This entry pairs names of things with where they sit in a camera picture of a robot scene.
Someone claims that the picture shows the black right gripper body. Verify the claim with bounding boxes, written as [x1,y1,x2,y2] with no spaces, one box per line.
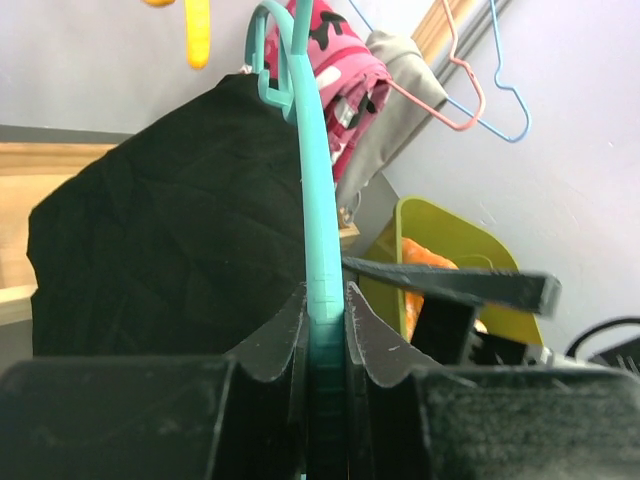
[410,299,639,376]

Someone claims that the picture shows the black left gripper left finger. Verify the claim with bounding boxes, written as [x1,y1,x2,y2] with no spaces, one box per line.
[222,285,309,479]

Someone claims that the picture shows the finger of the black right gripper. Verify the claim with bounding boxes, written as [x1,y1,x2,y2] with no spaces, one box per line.
[342,257,561,316]

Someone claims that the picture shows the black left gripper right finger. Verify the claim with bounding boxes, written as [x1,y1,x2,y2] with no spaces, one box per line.
[344,282,434,479]

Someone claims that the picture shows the teal plastic hanger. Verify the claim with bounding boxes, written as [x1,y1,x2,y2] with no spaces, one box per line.
[245,1,348,479]

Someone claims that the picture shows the orange patterned trousers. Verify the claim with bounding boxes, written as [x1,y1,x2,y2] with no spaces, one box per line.
[391,238,490,344]

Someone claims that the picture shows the black trousers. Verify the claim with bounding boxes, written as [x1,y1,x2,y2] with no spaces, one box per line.
[27,74,305,357]

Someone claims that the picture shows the blue wire hanger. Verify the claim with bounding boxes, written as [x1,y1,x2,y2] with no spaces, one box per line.
[347,0,531,144]

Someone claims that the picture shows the grey trousers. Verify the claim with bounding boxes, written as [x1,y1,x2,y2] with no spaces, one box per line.
[336,30,447,207]

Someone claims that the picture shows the pink wire hanger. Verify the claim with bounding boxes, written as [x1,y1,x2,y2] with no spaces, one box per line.
[389,0,486,132]

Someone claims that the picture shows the pink camouflage trousers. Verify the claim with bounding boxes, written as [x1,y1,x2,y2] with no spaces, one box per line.
[263,0,392,184]

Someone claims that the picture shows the yellow plastic hanger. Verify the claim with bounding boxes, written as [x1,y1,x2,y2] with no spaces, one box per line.
[139,0,212,71]

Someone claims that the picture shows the olive green plastic basket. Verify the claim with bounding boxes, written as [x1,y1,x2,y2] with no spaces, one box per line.
[359,196,543,344]

